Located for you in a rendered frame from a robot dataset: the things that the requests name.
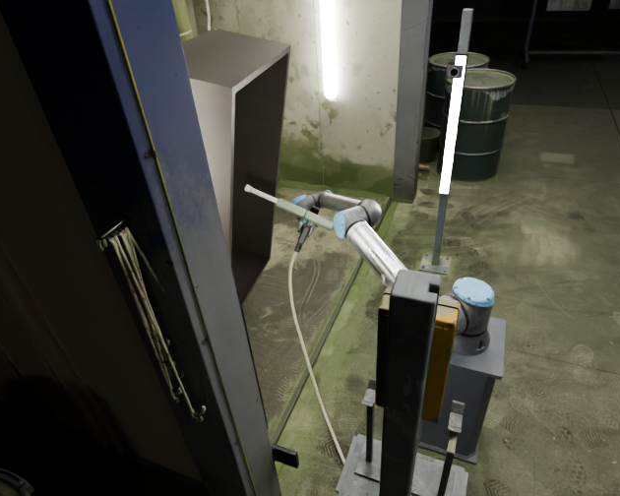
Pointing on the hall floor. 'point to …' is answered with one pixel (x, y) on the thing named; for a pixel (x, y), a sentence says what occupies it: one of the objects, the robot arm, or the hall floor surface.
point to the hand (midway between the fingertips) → (308, 221)
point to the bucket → (428, 144)
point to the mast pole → (446, 194)
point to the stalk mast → (406, 375)
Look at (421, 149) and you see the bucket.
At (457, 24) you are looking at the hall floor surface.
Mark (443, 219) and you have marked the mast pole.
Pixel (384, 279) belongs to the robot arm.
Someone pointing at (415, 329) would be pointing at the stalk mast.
